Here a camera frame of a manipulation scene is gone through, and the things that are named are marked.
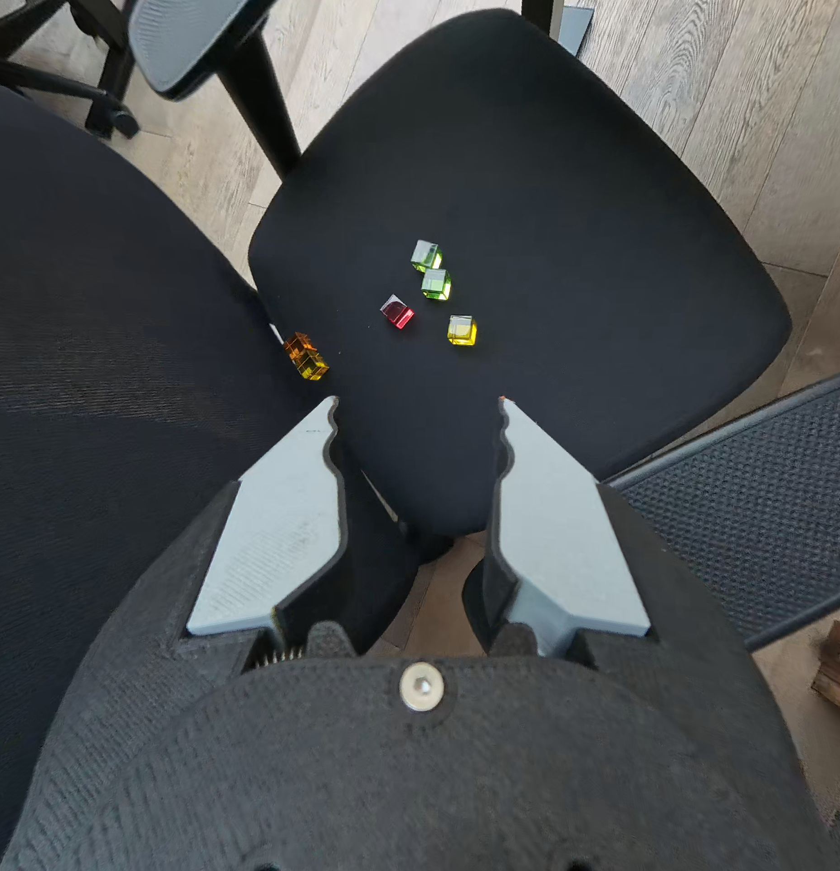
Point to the green transparent cube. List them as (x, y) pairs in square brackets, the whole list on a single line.
[(425, 255), (436, 284)]

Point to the red transparent cube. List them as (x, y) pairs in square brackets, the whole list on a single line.
[(397, 314)]

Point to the orange transparent cube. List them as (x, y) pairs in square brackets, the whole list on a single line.
[(297, 347)]

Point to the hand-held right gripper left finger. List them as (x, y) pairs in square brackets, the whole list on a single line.
[(277, 537)]

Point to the black chair base with casters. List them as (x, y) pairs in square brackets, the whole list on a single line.
[(114, 75)]

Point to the black metal leg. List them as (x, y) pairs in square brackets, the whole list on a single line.
[(541, 13)]

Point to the wooden block with bolt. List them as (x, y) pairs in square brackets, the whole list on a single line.
[(838, 670)]

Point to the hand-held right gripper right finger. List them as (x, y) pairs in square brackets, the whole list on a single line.
[(563, 544)]

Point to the yellow transparent cube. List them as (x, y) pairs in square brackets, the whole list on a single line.
[(462, 331), (314, 369)]

